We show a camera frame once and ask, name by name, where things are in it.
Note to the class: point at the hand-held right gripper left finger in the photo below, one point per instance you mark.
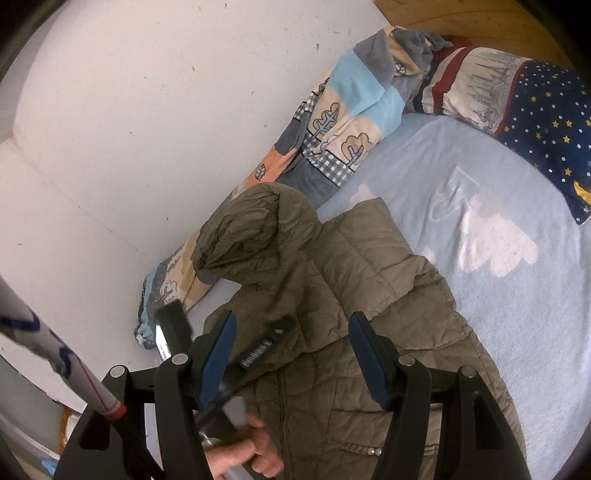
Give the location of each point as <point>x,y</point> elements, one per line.
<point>217,360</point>

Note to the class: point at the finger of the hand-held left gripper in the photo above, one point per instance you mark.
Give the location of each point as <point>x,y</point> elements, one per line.
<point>173,330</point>
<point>265,344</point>

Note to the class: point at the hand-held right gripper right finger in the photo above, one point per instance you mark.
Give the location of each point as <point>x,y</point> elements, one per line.
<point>369,360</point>

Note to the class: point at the olive quilted hooded jacket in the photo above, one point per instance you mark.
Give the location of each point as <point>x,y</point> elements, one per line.
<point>351,277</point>

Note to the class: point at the person's left hand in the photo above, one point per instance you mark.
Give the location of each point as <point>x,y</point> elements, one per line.
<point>258,450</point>

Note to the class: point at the light blue cloud print bedsheet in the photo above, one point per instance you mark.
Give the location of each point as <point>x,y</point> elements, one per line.
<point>508,323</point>

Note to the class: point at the patchwork tree print blanket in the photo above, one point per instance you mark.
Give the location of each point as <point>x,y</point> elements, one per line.
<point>323,124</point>

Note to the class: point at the navy star print pillow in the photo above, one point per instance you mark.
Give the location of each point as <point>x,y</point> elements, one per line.
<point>545,115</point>

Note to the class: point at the wooden headboard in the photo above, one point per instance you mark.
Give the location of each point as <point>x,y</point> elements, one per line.
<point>485,23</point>

